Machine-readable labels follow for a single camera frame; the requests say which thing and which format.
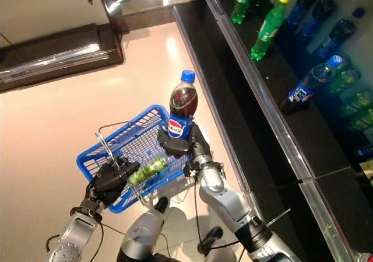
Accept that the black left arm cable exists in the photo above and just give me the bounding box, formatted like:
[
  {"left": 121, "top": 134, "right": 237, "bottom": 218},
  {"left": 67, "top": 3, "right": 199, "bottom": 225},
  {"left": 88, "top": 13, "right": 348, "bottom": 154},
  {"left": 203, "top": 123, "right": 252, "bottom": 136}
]
[{"left": 45, "top": 221, "right": 104, "bottom": 262}]

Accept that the black left robot foot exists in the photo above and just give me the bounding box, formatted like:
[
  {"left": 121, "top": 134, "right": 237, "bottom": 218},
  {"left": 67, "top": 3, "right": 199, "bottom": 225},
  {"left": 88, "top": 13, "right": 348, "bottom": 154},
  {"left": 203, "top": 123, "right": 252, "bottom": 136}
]
[{"left": 153, "top": 196, "right": 169, "bottom": 213}]

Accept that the blue plastic shopping basket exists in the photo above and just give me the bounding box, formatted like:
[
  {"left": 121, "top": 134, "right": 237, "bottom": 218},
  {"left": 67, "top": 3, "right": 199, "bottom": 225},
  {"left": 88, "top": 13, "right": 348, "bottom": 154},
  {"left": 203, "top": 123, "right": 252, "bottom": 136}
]
[{"left": 76, "top": 103, "right": 202, "bottom": 215}]

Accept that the low black shelf unit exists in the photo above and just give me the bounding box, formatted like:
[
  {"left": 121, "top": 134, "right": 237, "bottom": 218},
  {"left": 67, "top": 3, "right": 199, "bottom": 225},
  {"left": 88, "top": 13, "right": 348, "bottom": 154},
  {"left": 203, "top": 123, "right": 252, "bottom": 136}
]
[{"left": 0, "top": 22, "right": 125, "bottom": 93}]

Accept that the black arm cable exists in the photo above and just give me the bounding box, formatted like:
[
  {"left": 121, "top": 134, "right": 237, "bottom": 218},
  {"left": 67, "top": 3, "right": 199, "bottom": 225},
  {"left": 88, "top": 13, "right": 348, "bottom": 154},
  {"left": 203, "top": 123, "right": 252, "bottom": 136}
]
[
  {"left": 45, "top": 221, "right": 104, "bottom": 262},
  {"left": 193, "top": 183, "right": 242, "bottom": 262}
]

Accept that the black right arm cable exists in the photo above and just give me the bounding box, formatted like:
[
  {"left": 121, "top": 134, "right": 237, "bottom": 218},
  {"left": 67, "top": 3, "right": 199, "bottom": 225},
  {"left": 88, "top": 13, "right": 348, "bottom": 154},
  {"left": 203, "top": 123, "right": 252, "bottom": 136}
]
[{"left": 193, "top": 183, "right": 242, "bottom": 262}]

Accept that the Pepsi bottle round logo label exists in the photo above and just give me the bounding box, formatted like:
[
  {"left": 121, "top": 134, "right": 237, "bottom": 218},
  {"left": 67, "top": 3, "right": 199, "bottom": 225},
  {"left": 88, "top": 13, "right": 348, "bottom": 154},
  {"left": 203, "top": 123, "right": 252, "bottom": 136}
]
[{"left": 167, "top": 69, "right": 199, "bottom": 140}]

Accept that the black shelf base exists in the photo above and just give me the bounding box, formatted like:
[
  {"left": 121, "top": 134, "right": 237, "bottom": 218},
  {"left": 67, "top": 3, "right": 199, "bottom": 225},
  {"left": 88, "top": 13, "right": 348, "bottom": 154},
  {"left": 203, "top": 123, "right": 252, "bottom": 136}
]
[{"left": 171, "top": 4, "right": 309, "bottom": 262}]

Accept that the pale snack package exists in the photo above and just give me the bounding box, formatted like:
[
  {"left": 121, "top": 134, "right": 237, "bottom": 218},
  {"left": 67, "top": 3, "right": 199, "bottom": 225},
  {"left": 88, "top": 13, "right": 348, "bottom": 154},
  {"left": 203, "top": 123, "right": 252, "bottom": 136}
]
[{"left": 358, "top": 159, "right": 373, "bottom": 187}]

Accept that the green Sprite bottle yellow cap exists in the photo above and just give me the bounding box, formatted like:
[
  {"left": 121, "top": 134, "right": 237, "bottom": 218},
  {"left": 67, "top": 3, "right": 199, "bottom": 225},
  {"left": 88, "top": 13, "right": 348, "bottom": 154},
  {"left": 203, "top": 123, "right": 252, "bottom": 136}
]
[
  {"left": 249, "top": 0, "right": 293, "bottom": 61},
  {"left": 230, "top": 0, "right": 257, "bottom": 25}
]

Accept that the black right robot foot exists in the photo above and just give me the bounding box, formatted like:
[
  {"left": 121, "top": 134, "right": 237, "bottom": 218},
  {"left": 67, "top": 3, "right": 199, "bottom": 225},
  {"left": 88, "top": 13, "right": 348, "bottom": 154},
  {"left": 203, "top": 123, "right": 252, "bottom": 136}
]
[{"left": 197, "top": 226, "right": 224, "bottom": 257}]

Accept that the grey robot leg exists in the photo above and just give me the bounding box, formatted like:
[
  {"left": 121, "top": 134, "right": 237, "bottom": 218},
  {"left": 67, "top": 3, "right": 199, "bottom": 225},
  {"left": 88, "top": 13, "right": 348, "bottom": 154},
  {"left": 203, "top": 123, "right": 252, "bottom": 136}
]
[
  {"left": 116, "top": 208, "right": 166, "bottom": 262},
  {"left": 203, "top": 244, "right": 237, "bottom": 262}
]

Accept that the grey right robot leg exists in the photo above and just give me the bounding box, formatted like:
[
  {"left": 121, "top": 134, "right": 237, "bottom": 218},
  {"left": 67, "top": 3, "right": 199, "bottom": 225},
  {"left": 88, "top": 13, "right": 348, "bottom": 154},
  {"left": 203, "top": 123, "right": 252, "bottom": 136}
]
[{"left": 203, "top": 244, "right": 237, "bottom": 262}]

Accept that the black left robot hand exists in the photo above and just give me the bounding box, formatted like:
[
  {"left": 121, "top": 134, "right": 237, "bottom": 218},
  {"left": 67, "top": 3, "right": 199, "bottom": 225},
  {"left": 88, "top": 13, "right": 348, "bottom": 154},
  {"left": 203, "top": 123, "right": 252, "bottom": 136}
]
[{"left": 84, "top": 155, "right": 141, "bottom": 209}]

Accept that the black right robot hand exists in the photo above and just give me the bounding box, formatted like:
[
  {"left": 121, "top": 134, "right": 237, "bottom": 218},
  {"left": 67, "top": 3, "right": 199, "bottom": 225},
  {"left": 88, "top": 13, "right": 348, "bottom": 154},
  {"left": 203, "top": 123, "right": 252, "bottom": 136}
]
[{"left": 157, "top": 121, "right": 212, "bottom": 165}]

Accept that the Pepsi bottle square print label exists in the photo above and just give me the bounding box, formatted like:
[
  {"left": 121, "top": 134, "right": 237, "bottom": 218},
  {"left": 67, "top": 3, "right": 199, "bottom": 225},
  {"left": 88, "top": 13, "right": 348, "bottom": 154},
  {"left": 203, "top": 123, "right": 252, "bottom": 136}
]
[{"left": 279, "top": 54, "right": 343, "bottom": 116}]

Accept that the black robot foot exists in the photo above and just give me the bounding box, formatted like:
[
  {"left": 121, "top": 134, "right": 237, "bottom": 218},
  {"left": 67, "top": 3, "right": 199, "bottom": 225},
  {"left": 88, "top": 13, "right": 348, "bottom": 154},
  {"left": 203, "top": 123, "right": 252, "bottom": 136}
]
[
  {"left": 153, "top": 196, "right": 169, "bottom": 213},
  {"left": 197, "top": 226, "right": 224, "bottom": 257}
]

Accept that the grey left robot leg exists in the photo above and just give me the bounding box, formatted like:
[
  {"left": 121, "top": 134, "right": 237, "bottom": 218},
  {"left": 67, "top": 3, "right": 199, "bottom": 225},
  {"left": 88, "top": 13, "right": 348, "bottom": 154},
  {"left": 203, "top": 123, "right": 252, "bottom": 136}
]
[{"left": 116, "top": 208, "right": 166, "bottom": 262}]

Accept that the black shelf board clear rail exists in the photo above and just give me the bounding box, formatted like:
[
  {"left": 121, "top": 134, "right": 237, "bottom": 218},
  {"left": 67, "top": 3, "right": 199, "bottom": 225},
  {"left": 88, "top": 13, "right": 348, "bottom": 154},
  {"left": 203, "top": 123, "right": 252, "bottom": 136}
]
[{"left": 198, "top": 0, "right": 373, "bottom": 262}]

